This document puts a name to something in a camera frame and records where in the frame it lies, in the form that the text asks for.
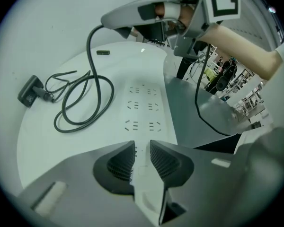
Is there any black hair dryer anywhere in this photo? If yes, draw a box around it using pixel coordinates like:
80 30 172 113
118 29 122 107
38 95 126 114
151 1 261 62
17 74 56 108

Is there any black hair dryer cable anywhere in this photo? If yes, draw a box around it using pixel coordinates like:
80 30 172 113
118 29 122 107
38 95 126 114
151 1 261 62
44 24 115 134

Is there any person's right forearm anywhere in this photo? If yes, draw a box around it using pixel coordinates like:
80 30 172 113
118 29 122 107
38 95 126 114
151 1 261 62
198 22 284 81

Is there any person's white printed shirt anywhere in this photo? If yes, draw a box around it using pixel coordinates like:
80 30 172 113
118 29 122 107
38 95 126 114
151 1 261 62
234 38 284 227

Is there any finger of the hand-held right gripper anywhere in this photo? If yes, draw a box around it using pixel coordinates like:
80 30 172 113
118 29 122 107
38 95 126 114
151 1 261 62
100 0 180 30
132 20 167 42

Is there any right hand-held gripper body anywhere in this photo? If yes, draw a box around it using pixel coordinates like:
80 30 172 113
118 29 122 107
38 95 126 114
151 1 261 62
174 0 242 56

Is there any white power strip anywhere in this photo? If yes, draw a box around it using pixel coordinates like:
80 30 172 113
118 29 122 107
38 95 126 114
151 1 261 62
118 79 178 175

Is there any green stool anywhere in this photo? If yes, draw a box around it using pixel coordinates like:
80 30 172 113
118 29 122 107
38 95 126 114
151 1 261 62
203 69 216 82

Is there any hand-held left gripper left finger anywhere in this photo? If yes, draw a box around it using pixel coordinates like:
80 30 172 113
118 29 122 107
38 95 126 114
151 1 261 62
18 140 136 227

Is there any person's right hand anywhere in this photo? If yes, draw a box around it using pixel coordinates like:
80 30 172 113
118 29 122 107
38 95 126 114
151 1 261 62
155 3 196 32

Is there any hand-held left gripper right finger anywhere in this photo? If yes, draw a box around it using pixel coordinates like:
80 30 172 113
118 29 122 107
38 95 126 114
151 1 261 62
149 140 249 227

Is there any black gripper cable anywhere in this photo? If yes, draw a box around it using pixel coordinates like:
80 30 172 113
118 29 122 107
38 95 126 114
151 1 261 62
194 44 232 137

